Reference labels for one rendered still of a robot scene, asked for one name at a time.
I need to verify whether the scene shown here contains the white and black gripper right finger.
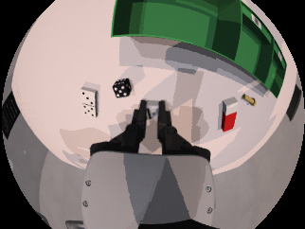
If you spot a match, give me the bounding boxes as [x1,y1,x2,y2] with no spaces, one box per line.
[157,100,211,163]

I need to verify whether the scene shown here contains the white domino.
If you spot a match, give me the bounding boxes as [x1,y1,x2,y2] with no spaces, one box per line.
[81,86,98,118]

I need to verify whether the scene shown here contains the black die with white pips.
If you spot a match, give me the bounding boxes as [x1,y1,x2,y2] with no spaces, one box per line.
[113,79,132,97]

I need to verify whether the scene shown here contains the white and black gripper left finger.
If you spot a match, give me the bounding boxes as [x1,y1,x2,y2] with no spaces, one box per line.
[90,99,147,157]

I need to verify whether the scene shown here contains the green compartment tray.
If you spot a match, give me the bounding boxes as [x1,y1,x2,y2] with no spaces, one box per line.
[111,0,287,98]

